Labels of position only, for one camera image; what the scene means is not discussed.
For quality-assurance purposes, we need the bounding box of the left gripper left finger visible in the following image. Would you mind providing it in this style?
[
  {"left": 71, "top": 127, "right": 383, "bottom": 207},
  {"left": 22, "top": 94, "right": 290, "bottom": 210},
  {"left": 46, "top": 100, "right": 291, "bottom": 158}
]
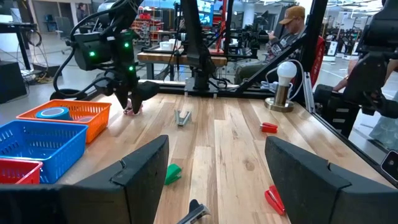
[{"left": 0, "top": 134, "right": 170, "bottom": 224}]

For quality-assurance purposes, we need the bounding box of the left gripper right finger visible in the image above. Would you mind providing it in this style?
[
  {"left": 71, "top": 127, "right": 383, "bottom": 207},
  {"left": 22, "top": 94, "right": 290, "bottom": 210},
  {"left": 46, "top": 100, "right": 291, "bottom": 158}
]
[{"left": 264, "top": 135, "right": 398, "bottom": 224}]

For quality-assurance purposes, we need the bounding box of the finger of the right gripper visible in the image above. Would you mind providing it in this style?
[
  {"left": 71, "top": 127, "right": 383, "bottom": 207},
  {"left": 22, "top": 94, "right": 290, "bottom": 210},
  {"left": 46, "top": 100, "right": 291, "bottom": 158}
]
[
  {"left": 95, "top": 81, "right": 130, "bottom": 109},
  {"left": 130, "top": 80, "right": 160, "bottom": 114}
]

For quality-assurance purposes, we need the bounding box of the grey staple remover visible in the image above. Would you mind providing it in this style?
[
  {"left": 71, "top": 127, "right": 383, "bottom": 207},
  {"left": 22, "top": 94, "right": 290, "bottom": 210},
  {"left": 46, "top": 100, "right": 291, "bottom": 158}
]
[{"left": 174, "top": 108, "right": 192, "bottom": 127}]

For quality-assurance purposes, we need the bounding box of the light blue tape roll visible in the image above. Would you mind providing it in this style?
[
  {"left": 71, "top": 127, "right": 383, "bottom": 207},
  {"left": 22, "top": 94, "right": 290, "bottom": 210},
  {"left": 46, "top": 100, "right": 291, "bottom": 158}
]
[{"left": 35, "top": 106, "right": 74, "bottom": 121}]

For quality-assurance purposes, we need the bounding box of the small green stapler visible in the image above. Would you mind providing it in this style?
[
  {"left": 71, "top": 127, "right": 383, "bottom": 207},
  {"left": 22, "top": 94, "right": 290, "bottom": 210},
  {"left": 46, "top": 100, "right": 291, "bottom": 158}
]
[{"left": 164, "top": 164, "right": 183, "bottom": 186}]

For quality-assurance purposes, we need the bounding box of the small red stapler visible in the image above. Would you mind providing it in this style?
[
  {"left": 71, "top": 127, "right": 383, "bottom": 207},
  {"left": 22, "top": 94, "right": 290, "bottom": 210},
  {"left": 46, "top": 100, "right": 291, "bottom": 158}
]
[
  {"left": 264, "top": 185, "right": 286, "bottom": 216},
  {"left": 260, "top": 122, "right": 279, "bottom": 134}
]

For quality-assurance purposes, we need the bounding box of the person's forearm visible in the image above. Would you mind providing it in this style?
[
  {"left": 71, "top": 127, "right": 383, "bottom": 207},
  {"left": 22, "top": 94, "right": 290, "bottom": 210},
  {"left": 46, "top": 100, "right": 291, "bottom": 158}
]
[{"left": 331, "top": 58, "right": 358, "bottom": 93}]

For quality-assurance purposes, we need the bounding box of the black white staple remover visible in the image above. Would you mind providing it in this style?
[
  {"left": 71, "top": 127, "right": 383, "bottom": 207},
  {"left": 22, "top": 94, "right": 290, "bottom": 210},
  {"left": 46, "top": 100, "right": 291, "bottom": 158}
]
[{"left": 177, "top": 198, "right": 211, "bottom": 224}]

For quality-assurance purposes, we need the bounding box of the wooden workbench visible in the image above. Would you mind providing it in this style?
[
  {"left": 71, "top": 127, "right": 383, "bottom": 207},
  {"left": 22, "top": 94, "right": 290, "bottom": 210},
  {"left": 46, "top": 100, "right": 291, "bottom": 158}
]
[{"left": 136, "top": 49, "right": 228, "bottom": 81}]

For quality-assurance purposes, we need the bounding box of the orange plastic basket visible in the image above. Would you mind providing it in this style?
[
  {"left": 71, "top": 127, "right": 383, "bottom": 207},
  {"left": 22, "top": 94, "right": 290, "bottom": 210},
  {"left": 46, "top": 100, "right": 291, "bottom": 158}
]
[{"left": 16, "top": 98, "right": 112, "bottom": 144}]

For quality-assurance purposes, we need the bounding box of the white storage box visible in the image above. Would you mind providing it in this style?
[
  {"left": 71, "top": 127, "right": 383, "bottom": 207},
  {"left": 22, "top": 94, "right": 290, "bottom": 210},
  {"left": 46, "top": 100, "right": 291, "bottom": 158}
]
[{"left": 159, "top": 39, "right": 183, "bottom": 51}]

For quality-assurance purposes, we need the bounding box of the blue plastic basket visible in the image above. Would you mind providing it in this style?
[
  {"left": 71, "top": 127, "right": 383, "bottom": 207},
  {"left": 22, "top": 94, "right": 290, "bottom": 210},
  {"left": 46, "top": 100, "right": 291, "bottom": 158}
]
[{"left": 0, "top": 119, "right": 89, "bottom": 184}]

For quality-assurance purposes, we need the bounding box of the person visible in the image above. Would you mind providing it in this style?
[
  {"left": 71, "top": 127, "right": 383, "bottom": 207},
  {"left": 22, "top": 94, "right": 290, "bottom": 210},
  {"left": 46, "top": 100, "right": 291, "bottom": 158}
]
[
  {"left": 76, "top": 2, "right": 88, "bottom": 23},
  {"left": 234, "top": 5, "right": 312, "bottom": 85}
]

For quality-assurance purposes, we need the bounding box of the red plastic basket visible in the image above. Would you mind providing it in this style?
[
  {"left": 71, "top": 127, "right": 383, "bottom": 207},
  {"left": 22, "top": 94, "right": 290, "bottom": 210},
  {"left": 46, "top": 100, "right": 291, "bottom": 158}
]
[{"left": 0, "top": 157, "right": 44, "bottom": 185}]

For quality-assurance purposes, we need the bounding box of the blue display screen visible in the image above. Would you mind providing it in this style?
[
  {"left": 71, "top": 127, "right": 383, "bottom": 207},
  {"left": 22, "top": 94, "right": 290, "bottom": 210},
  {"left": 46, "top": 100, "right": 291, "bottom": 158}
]
[{"left": 197, "top": 0, "right": 216, "bottom": 26}]

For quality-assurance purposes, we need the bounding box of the black cabinet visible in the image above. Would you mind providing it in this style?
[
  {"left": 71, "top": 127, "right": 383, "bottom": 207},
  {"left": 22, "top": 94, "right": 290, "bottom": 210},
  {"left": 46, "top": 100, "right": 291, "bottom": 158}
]
[{"left": 0, "top": 60, "right": 28, "bottom": 104}]

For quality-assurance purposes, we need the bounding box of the black desk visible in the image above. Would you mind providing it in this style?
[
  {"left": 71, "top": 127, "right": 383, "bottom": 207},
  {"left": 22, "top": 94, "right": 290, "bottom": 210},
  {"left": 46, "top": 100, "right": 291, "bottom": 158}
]
[{"left": 0, "top": 21, "right": 39, "bottom": 72}]

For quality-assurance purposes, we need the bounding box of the table lamp with white bulb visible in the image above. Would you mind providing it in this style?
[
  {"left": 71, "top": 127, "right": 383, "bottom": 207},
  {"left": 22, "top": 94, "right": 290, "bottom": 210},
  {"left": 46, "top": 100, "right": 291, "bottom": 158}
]
[{"left": 264, "top": 61, "right": 299, "bottom": 113}]

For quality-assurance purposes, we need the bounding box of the red chair back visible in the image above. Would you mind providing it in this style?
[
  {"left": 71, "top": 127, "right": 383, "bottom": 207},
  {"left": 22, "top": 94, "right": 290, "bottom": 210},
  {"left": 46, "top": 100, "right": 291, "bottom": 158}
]
[{"left": 310, "top": 35, "right": 326, "bottom": 88}]

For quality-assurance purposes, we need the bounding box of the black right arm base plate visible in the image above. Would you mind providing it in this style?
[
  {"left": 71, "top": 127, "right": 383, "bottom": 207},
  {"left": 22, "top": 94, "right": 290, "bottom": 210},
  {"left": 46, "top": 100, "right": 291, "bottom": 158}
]
[{"left": 185, "top": 77, "right": 219, "bottom": 98}]

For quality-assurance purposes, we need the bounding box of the small black camera box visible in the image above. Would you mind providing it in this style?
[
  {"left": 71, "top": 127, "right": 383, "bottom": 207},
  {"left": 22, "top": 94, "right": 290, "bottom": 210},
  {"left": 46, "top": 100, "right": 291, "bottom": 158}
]
[{"left": 380, "top": 150, "right": 398, "bottom": 182}]

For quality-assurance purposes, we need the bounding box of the white lamp cable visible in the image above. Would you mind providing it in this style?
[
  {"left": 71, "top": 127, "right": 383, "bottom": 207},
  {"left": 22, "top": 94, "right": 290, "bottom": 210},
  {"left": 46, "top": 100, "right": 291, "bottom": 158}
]
[{"left": 260, "top": 58, "right": 307, "bottom": 103}]

